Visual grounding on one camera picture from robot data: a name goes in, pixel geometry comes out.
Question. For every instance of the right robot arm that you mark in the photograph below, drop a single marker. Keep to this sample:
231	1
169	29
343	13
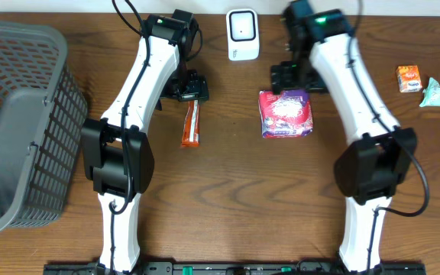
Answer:
326	57

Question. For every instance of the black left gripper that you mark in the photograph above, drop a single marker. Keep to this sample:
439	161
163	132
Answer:
191	92

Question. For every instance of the white barcode scanner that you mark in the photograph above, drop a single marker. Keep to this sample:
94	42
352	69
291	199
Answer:
243	34

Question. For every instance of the orange snack bar wrapper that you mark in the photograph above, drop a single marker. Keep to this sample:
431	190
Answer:
190	137

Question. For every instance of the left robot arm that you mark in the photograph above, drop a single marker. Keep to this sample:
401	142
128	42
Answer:
118	158

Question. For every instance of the grey plastic mesh basket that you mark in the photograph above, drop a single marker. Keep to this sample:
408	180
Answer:
41	113

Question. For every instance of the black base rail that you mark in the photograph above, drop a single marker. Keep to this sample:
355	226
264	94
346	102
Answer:
224	268

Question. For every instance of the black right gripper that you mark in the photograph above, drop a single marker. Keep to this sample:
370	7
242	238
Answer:
283	77

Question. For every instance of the small orange tissue packet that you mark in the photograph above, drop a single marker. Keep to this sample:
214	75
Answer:
408	78

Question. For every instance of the purple square snack packet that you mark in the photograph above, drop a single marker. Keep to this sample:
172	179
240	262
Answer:
287	115

